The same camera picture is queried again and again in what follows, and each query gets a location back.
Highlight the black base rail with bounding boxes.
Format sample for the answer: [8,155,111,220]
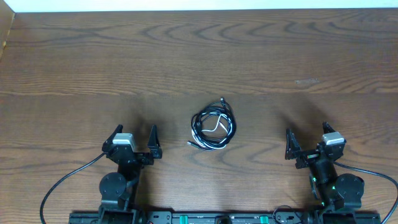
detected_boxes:
[68,210,381,224]

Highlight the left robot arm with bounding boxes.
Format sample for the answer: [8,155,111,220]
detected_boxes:
[98,124,162,224]

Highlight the white cable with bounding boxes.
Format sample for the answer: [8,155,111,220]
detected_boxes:
[191,113,233,150]

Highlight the black usb cable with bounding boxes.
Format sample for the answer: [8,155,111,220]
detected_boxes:
[187,96,237,151]

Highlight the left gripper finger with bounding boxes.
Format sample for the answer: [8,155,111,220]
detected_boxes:
[102,124,123,152]
[147,125,162,159]

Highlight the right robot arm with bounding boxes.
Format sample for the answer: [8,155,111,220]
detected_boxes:
[285,121,364,223]

